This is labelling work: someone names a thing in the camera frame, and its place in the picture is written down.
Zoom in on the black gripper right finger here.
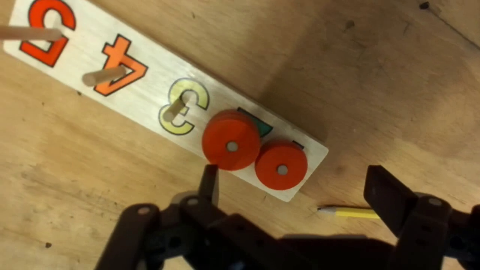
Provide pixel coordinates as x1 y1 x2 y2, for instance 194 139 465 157
363 164 417 235

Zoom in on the yellow pencil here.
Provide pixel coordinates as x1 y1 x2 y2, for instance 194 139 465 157
318 205 380 218

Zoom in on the red ring disc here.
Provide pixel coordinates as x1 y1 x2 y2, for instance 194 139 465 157
201 109 261 170
255 140 308 190

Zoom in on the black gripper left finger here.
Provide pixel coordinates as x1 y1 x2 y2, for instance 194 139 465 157
198 164 219 205

